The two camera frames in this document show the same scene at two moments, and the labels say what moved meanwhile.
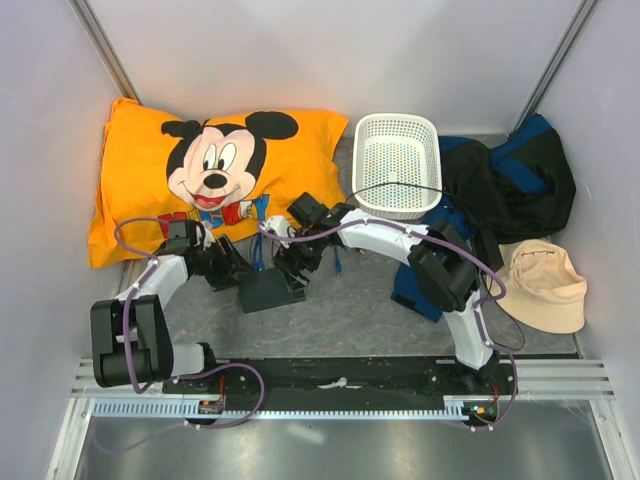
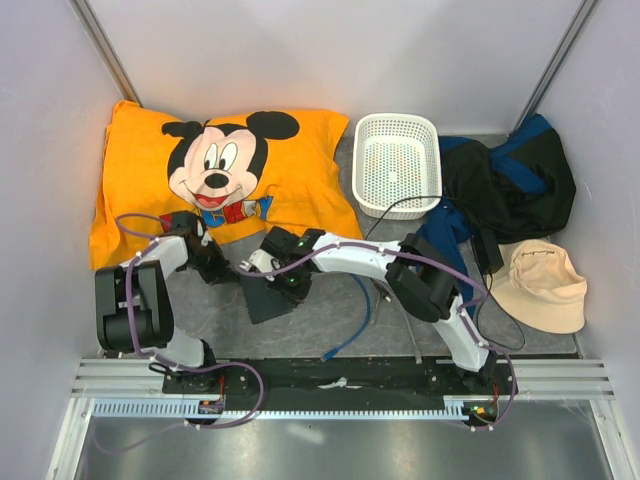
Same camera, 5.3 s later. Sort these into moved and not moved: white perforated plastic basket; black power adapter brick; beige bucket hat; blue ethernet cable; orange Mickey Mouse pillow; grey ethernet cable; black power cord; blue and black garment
Moved: grey ethernet cable; black power cord; blue ethernet cable
Not moved: white perforated plastic basket; orange Mickey Mouse pillow; beige bucket hat; blue and black garment; black power adapter brick
